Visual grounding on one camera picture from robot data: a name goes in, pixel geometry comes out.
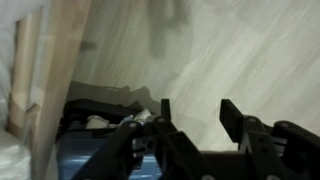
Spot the blue hard-shell suitcase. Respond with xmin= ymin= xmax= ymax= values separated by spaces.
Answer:
xmin=54 ymin=98 xmax=164 ymax=180

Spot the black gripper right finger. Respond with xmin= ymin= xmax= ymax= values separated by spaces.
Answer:
xmin=219 ymin=99 xmax=320 ymax=180

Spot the white duvet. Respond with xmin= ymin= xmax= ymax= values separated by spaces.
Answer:
xmin=0 ymin=0 xmax=51 ymax=180

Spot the wooden bed frame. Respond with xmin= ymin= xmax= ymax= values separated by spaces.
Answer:
xmin=7 ymin=0 xmax=92 ymax=180

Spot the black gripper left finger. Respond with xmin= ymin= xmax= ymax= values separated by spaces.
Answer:
xmin=72 ymin=99 xmax=218 ymax=180

